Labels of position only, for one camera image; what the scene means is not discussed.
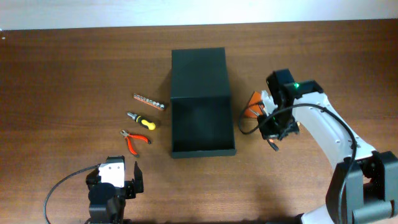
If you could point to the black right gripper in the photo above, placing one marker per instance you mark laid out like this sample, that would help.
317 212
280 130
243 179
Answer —
267 131

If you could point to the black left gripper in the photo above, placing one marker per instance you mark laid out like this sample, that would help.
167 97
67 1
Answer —
134 185

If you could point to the small red diagonal cutters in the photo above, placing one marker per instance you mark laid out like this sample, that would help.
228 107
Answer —
130 141

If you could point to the orange black needle-nose pliers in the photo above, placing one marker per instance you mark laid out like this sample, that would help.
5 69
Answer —
257 114

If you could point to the orange scraper wooden handle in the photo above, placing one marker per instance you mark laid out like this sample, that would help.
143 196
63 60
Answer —
254 108

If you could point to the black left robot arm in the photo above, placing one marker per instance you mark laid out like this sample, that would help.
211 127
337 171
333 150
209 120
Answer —
109 190

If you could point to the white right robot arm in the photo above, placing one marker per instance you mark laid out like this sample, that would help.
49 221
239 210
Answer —
363 188

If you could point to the yellow black stubby screwdriver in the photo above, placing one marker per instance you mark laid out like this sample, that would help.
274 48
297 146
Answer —
144 122

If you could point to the black open storage box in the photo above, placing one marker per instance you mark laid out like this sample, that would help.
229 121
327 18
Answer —
200 99

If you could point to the orange socket bit rail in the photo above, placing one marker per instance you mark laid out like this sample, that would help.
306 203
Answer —
150 102

